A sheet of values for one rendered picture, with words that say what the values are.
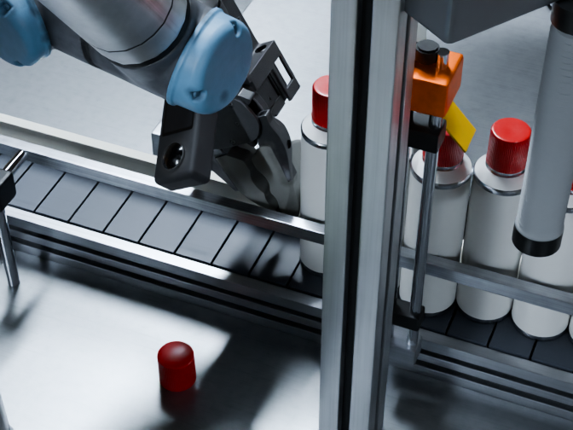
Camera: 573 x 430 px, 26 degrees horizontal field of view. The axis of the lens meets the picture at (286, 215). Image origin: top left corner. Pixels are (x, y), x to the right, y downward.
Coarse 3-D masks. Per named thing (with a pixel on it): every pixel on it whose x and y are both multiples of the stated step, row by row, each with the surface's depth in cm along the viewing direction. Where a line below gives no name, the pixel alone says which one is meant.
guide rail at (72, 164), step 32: (32, 160) 117; (64, 160) 115; (160, 192) 113; (192, 192) 112; (256, 224) 111; (288, 224) 109; (320, 224) 109; (480, 288) 105; (512, 288) 104; (544, 288) 103
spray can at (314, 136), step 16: (320, 80) 104; (320, 96) 103; (320, 112) 104; (304, 128) 106; (320, 128) 105; (304, 144) 106; (320, 144) 105; (304, 160) 107; (320, 160) 106; (304, 176) 109; (320, 176) 107; (304, 192) 110; (320, 192) 108; (304, 208) 111; (320, 208) 110; (304, 240) 114; (304, 256) 115; (320, 256) 114; (320, 272) 115
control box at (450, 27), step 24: (408, 0) 75; (432, 0) 73; (456, 0) 71; (480, 0) 72; (504, 0) 73; (528, 0) 75; (552, 0) 76; (432, 24) 73; (456, 24) 72; (480, 24) 74
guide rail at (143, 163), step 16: (0, 128) 128; (16, 128) 127; (32, 128) 126; (48, 128) 126; (48, 144) 126; (64, 144) 125; (80, 144) 125; (96, 144) 124; (112, 144) 124; (96, 160) 125; (112, 160) 124; (128, 160) 123; (144, 160) 122; (208, 192) 122; (224, 192) 121
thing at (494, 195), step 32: (512, 128) 99; (480, 160) 103; (512, 160) 99; (480, 192) 102; (512, 192) 100; (480, 224) 104; (512, 224) 103; (480, 256) 106; (512, 256) 106; (480, 320) 111
